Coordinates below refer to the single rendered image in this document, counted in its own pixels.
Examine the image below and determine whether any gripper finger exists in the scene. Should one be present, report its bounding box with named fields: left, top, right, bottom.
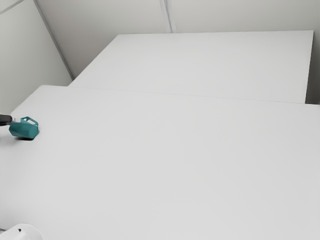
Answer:
left=0, top=114, right=20, bottom=127

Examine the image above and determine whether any teal faceted mug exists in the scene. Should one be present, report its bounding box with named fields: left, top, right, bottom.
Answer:
left=8, top=116, right=40, bottom=139

